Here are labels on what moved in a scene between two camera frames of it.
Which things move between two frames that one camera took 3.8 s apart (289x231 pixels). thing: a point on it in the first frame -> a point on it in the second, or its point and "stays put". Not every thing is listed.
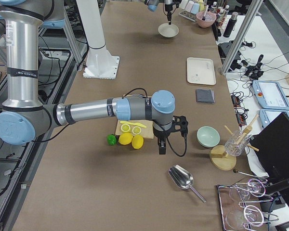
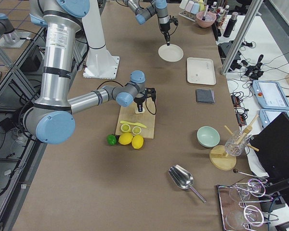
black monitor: [277, 146] stays put
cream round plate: [167, 31] -> [172, 53]
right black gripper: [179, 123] -> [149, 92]
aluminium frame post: [255, 6] stays put
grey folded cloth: [205, 96] stays put
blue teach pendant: [270, 95] stays put
